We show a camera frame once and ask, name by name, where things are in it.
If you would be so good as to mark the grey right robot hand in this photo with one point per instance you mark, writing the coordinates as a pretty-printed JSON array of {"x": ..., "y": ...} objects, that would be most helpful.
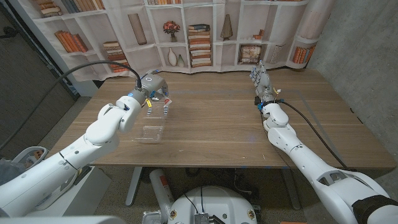
[{"x": 263, "y": 85}]

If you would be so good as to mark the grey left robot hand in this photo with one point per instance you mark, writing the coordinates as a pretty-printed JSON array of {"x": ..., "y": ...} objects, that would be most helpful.
[{"x": 152, "y": 85}]

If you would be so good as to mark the white red toothpaste tube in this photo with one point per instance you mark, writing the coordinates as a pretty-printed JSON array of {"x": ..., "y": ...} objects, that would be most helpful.
[{"x": 166, "y": 107}]

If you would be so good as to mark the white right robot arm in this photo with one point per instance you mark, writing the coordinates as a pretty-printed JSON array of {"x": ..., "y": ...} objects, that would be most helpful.
[{"x": 295, "y": 149}]

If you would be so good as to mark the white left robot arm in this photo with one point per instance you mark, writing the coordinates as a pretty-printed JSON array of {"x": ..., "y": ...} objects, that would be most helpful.
[{"x": 62, "y": 161}]

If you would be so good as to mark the clear plastic clamshell container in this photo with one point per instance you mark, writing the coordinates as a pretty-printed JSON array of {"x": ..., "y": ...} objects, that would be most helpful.
[{"x": 152, "y": 133}]

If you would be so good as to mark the printed bookshelf backdrop cloth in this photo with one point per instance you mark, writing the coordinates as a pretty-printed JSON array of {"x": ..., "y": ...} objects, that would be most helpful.
[{"x": 217, "y": 56}]

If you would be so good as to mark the white roll with orange label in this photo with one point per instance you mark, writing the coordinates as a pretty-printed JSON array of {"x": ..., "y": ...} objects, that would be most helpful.
[{"x": 160, "y": 186}]

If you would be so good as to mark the grey metal table leg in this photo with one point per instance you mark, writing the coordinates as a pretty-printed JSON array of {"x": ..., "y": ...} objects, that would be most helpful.
[
  {"x": 133, "y": 186},
  {"x": 292, "y": 193}
]

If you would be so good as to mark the white flat floor platform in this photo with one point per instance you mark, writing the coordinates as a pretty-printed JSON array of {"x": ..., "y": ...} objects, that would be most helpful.
[{"x": 93, "y": 193}]

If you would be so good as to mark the white robot torso base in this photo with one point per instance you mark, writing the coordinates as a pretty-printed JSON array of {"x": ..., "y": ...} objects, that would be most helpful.
[{"x": 217, "y": 202}]

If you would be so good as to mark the grey electronic module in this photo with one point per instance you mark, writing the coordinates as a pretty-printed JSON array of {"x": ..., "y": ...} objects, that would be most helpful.
[{"x": 201, "y": 218}]

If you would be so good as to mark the person's leg in jeans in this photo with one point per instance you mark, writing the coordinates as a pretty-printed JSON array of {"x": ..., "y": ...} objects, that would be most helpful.
[{"x": 6, "y": 174}]

